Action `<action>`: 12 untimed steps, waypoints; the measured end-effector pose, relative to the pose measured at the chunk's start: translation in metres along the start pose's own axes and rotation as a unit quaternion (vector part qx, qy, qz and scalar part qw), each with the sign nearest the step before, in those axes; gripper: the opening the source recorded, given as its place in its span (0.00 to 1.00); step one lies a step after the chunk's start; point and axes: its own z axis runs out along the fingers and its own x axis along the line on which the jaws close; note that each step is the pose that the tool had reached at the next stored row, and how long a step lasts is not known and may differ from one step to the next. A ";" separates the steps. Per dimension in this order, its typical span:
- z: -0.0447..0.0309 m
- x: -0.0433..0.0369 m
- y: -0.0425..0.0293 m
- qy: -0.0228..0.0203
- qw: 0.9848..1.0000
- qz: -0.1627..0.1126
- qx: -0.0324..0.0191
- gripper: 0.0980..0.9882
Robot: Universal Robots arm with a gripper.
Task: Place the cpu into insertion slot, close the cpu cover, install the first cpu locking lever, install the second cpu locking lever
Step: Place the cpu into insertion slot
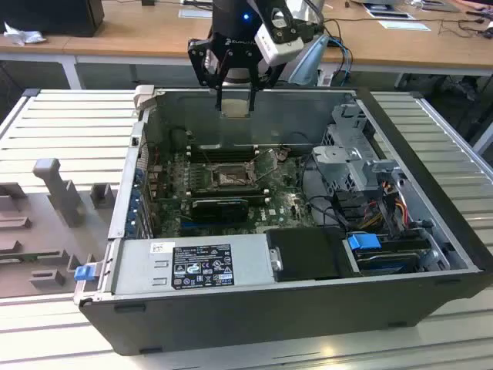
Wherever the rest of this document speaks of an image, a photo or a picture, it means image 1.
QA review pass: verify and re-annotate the metal CPU socket cover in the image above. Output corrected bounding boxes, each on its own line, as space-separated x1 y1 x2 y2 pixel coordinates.
250 147 281 183

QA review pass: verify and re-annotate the black open PC case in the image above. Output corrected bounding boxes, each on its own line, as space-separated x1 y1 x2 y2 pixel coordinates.
72 84 493 358

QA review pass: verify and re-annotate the hard disk drive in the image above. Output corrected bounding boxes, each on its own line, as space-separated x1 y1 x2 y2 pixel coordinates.
354 250 421 276

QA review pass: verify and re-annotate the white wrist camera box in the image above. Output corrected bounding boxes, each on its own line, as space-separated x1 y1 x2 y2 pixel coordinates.
256 23 305 66

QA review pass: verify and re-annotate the blue case latch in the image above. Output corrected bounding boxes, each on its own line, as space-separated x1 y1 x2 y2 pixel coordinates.
75 264 96 282

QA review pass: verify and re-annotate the pale blue teach pendant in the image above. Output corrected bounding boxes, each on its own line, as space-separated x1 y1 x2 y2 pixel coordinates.
287 34 330 86

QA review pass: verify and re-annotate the grey case release latch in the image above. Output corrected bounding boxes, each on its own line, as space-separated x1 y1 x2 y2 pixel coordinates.
132 84 156 117

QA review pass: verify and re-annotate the yellow red wire bundle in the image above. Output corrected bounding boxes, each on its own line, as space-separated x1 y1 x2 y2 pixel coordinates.
361 187 410 232

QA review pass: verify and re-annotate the black RAM slot bank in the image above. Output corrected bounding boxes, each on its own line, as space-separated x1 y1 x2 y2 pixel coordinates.
190 143 258 163
189 186 267 198

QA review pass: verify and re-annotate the black graphics card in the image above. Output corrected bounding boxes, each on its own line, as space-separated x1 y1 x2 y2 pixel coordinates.
190 198 250 224

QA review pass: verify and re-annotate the silver metal drive cage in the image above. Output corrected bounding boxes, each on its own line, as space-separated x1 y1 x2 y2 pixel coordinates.
310 102 406 194

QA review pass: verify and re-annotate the crumpled white paper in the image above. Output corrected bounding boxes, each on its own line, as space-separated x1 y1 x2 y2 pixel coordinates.
2 21 48 47

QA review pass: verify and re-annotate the green motherboard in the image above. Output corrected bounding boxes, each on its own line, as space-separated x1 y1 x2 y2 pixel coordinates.
153 146 320 238

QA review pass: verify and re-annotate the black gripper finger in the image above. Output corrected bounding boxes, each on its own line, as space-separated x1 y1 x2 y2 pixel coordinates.
187 37 232 113
248 59 287 113

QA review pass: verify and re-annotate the silver square CPU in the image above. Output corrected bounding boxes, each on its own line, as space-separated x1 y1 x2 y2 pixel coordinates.
221 98 250 119

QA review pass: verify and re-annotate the thin black desk cable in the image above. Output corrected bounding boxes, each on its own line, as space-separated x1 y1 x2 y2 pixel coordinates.
438 17 493 40

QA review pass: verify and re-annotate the wooden desk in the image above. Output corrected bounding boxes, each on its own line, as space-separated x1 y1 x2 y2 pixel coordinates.
0 0 493 77

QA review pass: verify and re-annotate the blue cable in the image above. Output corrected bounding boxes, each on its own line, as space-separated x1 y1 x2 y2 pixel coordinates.
327 36 354 75

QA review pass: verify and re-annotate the grey parts rack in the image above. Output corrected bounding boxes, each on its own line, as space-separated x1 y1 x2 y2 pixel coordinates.
0 157 121 300

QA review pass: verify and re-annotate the black computer box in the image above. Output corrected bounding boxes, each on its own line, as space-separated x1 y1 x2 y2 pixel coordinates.
0 0 106 39

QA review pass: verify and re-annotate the CPU socket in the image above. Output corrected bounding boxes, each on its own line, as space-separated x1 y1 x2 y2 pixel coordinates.
210 160 260 190

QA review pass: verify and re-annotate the silver power supply unit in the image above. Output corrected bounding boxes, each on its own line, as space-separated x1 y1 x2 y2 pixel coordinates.
111 233 278 296

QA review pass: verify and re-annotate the black looped cable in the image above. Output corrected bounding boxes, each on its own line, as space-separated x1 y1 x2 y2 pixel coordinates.
301 153 350 229

